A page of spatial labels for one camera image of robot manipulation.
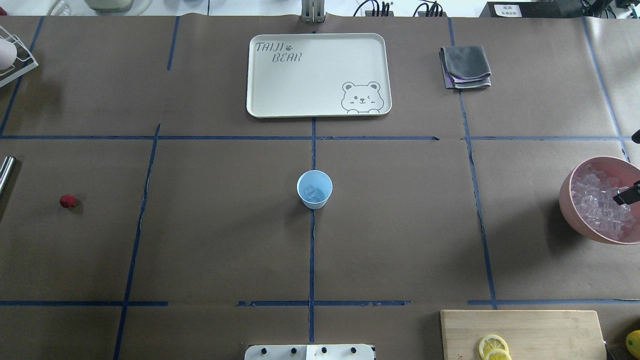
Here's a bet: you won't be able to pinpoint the light blue cup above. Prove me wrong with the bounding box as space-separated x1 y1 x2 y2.
296 170 334 210

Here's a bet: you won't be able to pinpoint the ice cube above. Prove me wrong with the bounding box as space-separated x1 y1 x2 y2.
303 186 326 203

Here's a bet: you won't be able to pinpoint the red strawberry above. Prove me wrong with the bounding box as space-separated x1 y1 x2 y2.
59 194 78 208

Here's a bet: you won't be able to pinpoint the steel muddler black tip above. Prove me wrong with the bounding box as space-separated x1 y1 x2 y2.
0 156 16 195

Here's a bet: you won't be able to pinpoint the pink bowl of ice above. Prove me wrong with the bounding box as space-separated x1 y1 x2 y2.
558 156 640 245

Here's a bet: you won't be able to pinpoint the yellow lemon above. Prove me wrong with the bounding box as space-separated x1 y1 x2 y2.
625 330 640 360

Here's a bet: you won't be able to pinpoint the bamboo cutting board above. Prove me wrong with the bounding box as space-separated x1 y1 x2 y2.
439 309 607 360

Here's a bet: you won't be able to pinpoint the lemon slices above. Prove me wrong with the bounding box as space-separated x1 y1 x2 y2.
478 333 512 360

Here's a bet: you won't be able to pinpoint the grey folded cloth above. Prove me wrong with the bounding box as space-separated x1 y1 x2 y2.
439 45 492 91

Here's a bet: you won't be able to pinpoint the black power strip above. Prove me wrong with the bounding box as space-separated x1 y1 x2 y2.
359 0 394 18
413 0 445 18

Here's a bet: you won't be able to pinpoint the cream bear tray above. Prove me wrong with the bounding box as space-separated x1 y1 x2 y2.
246 33 393 119

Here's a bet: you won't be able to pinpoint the aluminium frame post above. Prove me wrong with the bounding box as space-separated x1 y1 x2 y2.
301 0 326 24

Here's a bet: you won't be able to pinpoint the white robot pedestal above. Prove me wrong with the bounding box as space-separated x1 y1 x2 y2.
244 343 377 360

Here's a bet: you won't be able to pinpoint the white wire cup rack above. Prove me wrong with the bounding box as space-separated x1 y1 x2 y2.
0 26 39 88

